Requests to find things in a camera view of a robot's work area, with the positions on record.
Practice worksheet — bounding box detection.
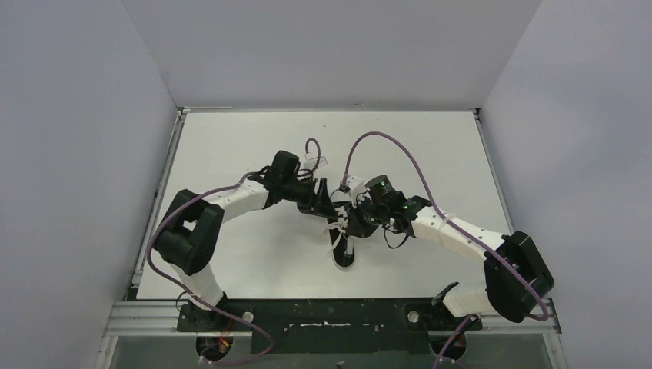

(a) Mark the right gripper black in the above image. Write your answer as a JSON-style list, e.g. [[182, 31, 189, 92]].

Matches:
[[345, 194, 388, 240]]

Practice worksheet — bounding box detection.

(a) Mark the white shoelace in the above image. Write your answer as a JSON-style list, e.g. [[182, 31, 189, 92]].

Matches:
[[324, 205, 354, 257]]

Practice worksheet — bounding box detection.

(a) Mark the black white canvas sneaker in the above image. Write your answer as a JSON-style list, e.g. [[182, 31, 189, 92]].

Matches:
[[330, 201, 355, 270]]

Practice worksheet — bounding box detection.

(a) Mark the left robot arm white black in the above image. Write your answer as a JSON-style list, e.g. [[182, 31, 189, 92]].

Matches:
[[148, 151, 337, 328]]

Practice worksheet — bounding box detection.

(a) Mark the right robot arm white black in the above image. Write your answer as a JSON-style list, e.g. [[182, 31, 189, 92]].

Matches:
[[343, 175, 554, 328]]

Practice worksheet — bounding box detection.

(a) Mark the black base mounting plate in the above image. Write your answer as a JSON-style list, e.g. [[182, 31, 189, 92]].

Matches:
[[176, 298, 463, 354]]

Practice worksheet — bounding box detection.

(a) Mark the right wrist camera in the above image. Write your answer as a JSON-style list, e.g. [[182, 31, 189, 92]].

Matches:
[[341, 175, 367, 199]]

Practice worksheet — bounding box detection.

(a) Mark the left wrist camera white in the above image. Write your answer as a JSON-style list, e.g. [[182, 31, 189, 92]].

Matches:
[[301, 156, 328, 171]]

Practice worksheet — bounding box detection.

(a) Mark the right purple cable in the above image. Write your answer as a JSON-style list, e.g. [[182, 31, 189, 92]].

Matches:
[[342, 131, 550, 369]]

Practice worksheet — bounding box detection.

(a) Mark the aluminium frame rail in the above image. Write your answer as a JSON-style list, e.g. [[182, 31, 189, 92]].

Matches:
[[101, 298, 562, 337]]

